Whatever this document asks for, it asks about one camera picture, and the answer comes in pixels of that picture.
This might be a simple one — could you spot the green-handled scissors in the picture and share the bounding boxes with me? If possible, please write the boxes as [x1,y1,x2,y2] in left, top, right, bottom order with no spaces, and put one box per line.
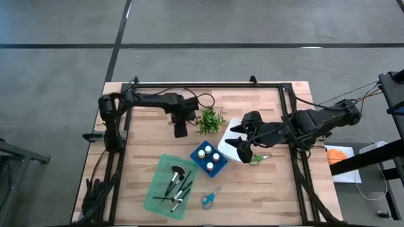
[249,153,273,166]

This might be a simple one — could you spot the black aluminium table frame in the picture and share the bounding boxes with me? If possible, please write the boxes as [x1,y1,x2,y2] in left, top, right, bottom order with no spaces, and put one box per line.
[109,81,342,225]

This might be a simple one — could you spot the white paper sheet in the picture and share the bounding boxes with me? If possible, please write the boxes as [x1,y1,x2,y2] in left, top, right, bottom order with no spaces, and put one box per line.
[324,144,362,184]

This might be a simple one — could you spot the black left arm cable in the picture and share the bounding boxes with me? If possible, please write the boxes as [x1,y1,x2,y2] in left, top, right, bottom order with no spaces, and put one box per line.
[135,86,216,110]

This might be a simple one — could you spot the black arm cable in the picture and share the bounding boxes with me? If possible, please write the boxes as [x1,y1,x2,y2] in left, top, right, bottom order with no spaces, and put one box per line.
[282,86,348,127]
[135,86,216,110]

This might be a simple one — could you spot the blue plastic basket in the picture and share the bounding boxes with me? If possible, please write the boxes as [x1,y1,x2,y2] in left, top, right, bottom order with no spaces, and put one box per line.
[189,141,229,178]

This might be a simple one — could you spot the black equipment stand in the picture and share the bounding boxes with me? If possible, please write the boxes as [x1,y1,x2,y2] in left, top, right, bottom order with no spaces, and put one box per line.
[330,69,404,221]

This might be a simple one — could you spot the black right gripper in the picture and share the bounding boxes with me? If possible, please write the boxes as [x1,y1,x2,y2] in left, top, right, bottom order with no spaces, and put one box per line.
[225,110,290,164]

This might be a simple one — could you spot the black cable bundle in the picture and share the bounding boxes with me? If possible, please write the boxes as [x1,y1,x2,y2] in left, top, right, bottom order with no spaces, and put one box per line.
[81,150,122,223]
[293,151,340,223]

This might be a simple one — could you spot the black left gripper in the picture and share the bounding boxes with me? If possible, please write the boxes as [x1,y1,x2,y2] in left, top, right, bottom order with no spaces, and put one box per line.
[170,96,200,139]

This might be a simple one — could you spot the black fan paint brush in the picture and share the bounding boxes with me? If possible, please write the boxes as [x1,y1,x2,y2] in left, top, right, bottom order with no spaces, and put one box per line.
[163,165,186,197]

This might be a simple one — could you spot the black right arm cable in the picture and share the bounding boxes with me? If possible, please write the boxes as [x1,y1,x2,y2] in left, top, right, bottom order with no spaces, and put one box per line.
[282,86,348,127]

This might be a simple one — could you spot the orange cloth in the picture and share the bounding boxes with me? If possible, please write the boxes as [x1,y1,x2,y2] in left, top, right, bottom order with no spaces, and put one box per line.
[326,148,348,166]

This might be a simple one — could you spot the white plastic bin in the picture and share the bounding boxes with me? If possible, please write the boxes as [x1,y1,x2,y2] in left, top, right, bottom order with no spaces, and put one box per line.
[217,118,252,163]

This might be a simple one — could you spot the green translucent plastic tray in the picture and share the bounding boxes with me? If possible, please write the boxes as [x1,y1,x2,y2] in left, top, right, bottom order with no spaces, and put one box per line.
[143,153,198,221]

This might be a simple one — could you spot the grey flat device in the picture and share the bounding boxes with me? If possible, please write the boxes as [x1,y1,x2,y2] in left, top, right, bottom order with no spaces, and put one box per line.
[359,141,388,155]

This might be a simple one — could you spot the grey metal stand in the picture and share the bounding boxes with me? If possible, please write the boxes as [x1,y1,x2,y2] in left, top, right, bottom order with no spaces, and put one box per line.
[0,137,51,227]

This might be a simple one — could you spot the blue-handled scissors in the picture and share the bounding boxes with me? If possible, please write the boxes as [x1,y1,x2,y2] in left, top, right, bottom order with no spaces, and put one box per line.
[201,186,222,210]

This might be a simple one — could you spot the artificial green potted plant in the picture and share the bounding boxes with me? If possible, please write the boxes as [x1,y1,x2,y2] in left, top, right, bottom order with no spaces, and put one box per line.
[193,106,227,136]

